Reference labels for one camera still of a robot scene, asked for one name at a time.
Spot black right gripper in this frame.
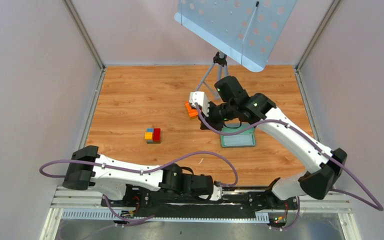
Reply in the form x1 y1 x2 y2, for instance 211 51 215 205
198 100 237 132

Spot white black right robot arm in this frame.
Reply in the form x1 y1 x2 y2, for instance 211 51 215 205
189 76 347 209

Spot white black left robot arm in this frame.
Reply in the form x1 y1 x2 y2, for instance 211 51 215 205
62 145 222 207

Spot orange D-shaped toy block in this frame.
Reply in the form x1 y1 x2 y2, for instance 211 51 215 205
185 101 198 119

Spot grey tripod stand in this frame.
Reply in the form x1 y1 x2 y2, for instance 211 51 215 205
193 51 231 100

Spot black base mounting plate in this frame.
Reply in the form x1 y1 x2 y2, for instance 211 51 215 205
109 186 298 220

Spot stacked colourful toy bricks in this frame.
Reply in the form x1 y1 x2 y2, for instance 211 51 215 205
144 128 162 144

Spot perforated light blue stand tray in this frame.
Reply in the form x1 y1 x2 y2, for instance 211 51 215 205
174 0 297 73

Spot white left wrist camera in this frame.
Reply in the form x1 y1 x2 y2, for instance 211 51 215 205
208 185 223 201

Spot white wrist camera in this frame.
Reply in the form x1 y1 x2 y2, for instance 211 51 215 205
188 91 210 117
208 185 223 201

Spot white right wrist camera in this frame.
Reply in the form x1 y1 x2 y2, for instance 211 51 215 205
188 91 210 117

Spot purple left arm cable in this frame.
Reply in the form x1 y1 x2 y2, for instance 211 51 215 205
38 150 239 188

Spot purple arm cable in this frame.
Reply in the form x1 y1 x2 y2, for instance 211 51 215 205
193 102 384 212
38 150 239 188

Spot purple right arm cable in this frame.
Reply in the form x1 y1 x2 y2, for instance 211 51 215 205
193 102 384 212

